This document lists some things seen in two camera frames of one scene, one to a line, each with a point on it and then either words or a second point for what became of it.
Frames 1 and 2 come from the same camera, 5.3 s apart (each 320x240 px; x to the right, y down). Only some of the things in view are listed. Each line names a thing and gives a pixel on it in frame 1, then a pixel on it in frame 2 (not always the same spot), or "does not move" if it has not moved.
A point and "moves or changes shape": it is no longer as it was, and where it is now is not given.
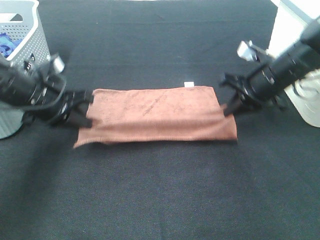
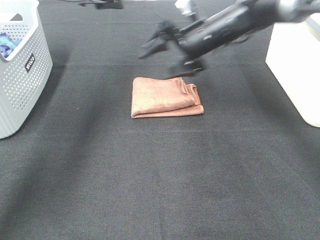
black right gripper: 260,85 -> 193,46
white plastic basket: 291,16 does not move
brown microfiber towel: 166,114 moves or changes shape
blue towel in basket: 7,44 does not move
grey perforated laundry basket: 20,17 does not move
